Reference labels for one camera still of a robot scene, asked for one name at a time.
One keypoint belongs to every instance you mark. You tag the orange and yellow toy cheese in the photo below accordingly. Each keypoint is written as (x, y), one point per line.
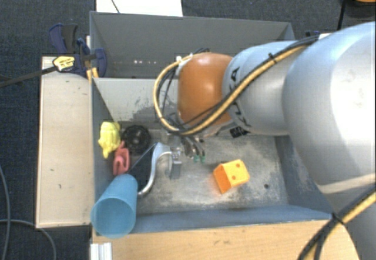
(232, 176)

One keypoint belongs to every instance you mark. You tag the silver and black curved tool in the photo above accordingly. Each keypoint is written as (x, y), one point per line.
(152, 164)

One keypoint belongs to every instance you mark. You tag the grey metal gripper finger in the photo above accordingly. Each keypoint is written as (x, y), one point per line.
(175, 170)

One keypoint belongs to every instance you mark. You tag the pale wood board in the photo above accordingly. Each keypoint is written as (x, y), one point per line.
(64, 150)

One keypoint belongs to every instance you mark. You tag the pink toy piece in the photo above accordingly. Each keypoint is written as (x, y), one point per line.
(120, 160)

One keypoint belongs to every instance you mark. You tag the yellow toy figure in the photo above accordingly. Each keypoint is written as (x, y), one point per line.
(109, 135)

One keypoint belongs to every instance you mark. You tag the blue plastic cup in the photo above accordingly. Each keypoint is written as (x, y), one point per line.
(116, 206)

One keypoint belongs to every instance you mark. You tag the grey metal bin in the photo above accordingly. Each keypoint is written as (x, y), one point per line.
(205, 191)

